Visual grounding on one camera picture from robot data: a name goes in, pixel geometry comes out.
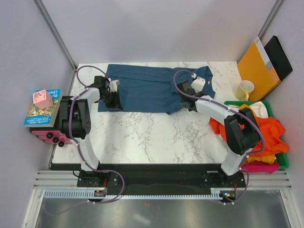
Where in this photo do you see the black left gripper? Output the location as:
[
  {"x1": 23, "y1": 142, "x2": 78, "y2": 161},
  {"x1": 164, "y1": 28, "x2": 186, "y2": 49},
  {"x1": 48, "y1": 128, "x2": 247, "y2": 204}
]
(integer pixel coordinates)
[{"x1": 99, "y1": 90, "x2": 123, "y2": 111}]

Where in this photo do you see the blue t shirt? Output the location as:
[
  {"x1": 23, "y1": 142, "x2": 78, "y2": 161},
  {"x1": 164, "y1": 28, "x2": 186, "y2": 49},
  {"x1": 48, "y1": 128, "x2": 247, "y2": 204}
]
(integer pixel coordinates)
[{"x1": 106, "y1": 64, "x2": 216, "y2": 114}]

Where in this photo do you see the orange t shirt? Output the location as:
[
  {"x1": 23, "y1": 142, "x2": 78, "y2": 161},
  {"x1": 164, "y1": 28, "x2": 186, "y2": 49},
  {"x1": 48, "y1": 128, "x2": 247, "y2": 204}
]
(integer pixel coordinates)
[{"x1": 209, "y1": 117, "x2": 289, "y2": 157}]

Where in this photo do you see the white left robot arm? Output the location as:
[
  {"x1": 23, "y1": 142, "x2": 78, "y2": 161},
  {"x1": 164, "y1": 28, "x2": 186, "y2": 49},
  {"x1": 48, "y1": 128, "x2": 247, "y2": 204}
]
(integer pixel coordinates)
[{"x1": 58, "y1": 76, "x2": 123, "y2": 187}]

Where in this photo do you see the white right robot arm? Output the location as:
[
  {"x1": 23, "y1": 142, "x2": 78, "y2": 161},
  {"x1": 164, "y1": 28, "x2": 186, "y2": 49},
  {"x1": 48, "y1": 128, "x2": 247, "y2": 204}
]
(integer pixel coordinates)
[{"x1": 174, "y1": 81, "x2": 265, "y2": 187}]

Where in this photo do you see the black box under book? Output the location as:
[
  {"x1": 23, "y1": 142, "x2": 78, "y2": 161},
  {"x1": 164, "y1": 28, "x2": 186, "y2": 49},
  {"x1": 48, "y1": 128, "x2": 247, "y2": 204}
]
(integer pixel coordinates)
[{"x1": 60, "y1": 96, "x2": 74, "y2": 106}]

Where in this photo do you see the yellow mug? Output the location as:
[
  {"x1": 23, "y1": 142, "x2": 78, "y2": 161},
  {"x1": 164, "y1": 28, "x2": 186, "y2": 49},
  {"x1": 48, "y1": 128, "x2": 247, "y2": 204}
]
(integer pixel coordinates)
[{"x1": 235, "y1": 80, "x2": 255, "y2": 101}]

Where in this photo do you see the orange folder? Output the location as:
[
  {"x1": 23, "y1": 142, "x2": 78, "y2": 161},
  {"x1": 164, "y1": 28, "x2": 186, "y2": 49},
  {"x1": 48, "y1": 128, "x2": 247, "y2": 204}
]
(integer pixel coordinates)
[{"x1": 237, "y1": 37, "x2": 281, "y2": 101}]

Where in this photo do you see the pink black dumbbell set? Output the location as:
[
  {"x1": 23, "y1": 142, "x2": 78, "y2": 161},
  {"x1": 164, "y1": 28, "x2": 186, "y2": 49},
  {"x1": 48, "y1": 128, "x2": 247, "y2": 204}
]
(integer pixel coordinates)
[{"x1": 29, "y1": 127, "x2": 72, "y2": 147}]

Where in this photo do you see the pink dice cube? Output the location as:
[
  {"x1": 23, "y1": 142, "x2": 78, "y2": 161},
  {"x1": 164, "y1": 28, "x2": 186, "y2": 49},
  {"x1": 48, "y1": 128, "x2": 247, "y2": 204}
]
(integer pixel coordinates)
[{"x1": 33, "y1": 89, "x2": 53, "y2": 109}]

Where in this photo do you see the white t shirt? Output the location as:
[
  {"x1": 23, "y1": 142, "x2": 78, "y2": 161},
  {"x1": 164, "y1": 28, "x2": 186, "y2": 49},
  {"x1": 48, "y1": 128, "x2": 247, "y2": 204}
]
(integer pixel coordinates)
[{"x1": 249, "y1": 101, "x2": 269, "y2": 118}]

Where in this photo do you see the blue paperback book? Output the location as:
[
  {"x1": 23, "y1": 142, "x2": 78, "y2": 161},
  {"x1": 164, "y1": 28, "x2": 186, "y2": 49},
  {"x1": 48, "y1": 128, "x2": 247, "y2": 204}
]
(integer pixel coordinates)
[{"x1": 24, "y1": 89, "x2": 63, "y2": 127}]

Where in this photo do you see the black flat box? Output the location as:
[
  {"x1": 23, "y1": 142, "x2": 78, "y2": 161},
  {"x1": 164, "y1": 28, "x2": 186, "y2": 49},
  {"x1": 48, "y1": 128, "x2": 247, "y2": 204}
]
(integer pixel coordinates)
[{"x1": 264, "y1": 36, "x2": 293, "y2": 81}]

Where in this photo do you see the pink t shirt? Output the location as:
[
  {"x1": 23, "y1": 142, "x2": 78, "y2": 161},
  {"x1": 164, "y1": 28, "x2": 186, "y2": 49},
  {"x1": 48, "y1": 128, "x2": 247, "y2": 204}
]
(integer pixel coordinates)
[{"x1": 241, "y1": 161, "x2": 280, "y2": 174}]

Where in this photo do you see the yellow t shirt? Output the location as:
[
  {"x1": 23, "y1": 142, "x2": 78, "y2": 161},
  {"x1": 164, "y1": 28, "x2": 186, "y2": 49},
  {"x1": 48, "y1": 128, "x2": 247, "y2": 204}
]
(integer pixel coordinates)
[{"x1": 239, "y1": 104, "x2": 276, "y2": 164}]

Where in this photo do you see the green plastic bin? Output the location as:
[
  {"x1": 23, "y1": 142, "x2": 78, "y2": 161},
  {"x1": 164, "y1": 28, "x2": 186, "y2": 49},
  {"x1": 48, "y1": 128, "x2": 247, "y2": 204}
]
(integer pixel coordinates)
[{"x1": 224, "y1": 101, "x2": 289, "y2": 169}]

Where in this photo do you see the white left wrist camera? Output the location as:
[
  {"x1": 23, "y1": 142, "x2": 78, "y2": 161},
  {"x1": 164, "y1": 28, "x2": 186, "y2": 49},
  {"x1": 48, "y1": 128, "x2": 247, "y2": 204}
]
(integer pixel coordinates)
[{"x1": 109, "y1": 80, "x2": 120, "y2": 93}]

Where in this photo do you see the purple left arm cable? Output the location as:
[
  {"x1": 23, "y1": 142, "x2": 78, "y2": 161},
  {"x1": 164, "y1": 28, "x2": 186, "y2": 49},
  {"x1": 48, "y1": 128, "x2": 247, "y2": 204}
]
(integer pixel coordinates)
[{"x1": 44, "y1": 66, "x2": 126, "y2": 215}]

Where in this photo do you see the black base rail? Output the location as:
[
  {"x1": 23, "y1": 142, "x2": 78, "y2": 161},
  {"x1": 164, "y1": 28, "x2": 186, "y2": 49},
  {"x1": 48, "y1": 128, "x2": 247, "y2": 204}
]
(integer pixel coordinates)
[{"x1": 77, "y1": 164, "x2": 246, "y2": 194}]

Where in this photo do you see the white cable duct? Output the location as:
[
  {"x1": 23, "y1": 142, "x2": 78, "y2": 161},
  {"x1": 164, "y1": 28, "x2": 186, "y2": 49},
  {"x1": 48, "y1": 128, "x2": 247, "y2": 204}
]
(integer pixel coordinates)
[{"x1": 44, "y1": 188, "x2": 236, "y2": 200}]

